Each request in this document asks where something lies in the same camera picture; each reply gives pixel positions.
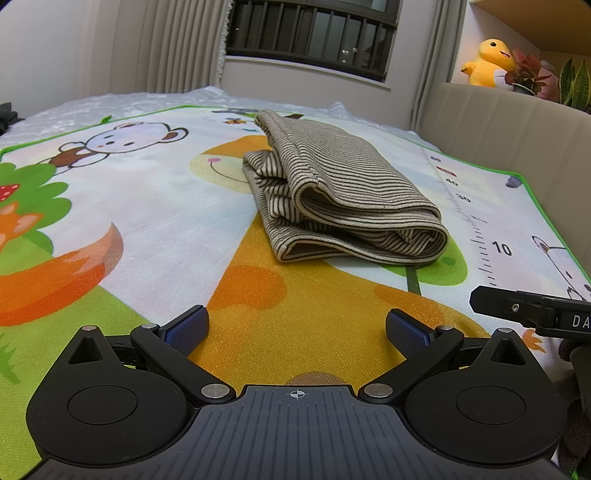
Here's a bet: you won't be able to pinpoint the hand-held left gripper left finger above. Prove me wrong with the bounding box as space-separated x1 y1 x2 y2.
58 305 238 408

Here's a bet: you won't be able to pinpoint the yellow plush duck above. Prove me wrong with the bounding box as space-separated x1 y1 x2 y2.
460 38 518 89

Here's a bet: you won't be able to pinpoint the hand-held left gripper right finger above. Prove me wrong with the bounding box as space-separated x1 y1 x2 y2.
359 307 537 408

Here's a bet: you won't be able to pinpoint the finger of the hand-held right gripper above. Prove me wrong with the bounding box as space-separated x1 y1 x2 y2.
469 286 557 329

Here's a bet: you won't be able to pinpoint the dark barred window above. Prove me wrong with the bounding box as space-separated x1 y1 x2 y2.
224 0 400 85

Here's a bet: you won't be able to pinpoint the red leaf potted plant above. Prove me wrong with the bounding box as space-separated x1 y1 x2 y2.
504 48 557 97

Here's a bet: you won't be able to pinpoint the cartoon animal printed mat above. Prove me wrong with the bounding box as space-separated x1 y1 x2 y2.
0 102 591 393

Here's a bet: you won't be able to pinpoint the wooden shelf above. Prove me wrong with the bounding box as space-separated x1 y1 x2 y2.
468 0 591 54

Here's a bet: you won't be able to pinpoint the white pleated curtain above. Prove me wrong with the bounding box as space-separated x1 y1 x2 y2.
111 0 232 93
412 0 467 132

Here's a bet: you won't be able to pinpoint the beige striped pants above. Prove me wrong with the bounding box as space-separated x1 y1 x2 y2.
242 108 450 268

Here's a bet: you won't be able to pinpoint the green snake plant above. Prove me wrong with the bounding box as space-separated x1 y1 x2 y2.
558 58 591 114

